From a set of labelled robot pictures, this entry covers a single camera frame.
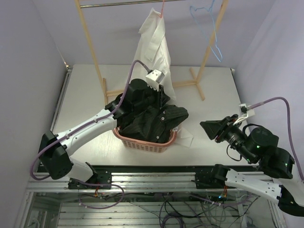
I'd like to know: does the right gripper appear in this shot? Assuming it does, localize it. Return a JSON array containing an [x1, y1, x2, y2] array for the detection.
[[200, 114, 255, 162]]

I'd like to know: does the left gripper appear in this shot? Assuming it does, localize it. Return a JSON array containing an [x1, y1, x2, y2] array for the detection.
[[133, 82, 171, 112]]

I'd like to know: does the dark striped shirt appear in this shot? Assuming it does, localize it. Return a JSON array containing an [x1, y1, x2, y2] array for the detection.
[[118, 104, 189, 143]]

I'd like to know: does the white shirt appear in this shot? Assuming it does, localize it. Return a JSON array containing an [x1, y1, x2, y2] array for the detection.
[[132, 7, 194, 148]]

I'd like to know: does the pink wire hanger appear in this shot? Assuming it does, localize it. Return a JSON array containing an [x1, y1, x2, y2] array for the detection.
[[160, 0, 165, 18]]

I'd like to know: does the blue wire hanger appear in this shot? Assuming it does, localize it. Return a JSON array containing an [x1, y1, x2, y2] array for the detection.
[[189, 0, 223, 63]]

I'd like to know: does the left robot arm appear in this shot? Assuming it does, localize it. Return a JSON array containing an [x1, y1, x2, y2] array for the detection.
[[38, 79, 170, 189]]

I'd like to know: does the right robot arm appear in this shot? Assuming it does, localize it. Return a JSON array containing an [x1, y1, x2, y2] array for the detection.
[[200, 114, 304, 217]]

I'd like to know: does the wooden clothes rack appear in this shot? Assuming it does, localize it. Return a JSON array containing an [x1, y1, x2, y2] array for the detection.
[[75, 0, 229, 102]]

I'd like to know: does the pink plastic laundry basket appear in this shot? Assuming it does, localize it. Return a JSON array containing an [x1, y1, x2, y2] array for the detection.
[[112, 127, 178, 153]]

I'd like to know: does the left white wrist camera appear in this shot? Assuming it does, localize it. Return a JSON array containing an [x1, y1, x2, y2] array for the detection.
[[145, 69, 165, 92]]

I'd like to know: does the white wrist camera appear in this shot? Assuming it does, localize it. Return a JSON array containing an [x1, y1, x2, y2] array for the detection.
[[233, 104, 255, 125], [145, 69, 165, 92]]

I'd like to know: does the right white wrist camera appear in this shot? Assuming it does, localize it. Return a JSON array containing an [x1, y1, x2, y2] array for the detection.
[[233, 104, 255, 125]]

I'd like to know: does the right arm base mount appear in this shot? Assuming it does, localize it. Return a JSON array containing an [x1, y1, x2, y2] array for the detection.
[[192, 166, 223, 189]]

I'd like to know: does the aluminium rail frame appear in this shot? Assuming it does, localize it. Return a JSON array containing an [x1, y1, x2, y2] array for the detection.
[[26, 172, 224, 193]]

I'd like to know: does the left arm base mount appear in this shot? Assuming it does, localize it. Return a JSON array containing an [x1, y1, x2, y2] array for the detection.
[[68, 170, 112, 190]]

